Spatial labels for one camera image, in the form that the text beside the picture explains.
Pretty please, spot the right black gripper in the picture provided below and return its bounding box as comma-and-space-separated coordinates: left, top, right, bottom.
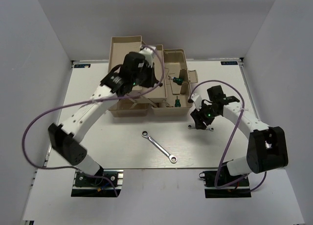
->
191, 101, 220, 130

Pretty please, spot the stubby green orange screwdriver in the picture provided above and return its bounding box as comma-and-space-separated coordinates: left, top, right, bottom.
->
174, 96, 181, 107

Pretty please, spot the beige cantilever toolbox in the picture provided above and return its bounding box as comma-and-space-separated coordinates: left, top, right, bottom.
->
108, 36, 198, 117

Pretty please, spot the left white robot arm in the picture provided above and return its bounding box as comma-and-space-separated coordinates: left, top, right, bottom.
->
48, 45, 162, 185

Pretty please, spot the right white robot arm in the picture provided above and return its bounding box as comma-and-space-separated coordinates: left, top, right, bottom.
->
188, 86, 289, 185

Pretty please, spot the small combination wrench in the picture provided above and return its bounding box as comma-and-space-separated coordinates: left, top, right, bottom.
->
187, 125, 214, 131

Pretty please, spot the large ratchet wrench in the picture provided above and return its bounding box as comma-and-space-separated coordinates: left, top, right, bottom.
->
141, 131, 178, 164

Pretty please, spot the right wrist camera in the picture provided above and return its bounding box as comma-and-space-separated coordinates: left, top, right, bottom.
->
188, 93, 202, 111

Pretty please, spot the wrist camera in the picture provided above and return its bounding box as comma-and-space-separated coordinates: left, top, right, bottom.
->
139, 45, 156, 67
188, 93, 202, 111

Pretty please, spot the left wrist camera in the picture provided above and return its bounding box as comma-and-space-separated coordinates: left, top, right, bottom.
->
139, 45, 156, 67

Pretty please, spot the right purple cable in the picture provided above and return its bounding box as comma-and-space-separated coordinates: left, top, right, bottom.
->
187, 80, 268, 192

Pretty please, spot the purple cable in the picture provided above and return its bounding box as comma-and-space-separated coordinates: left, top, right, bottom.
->
187, 80, 268, 192
22, 45, 165, 195

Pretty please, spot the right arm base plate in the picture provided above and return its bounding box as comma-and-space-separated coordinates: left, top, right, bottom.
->
198, 170, 252, 199

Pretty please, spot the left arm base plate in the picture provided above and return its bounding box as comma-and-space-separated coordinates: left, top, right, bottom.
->
71, 169, 124, 198

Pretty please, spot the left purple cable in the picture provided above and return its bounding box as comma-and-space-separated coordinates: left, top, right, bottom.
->
22, 45, 165, 195

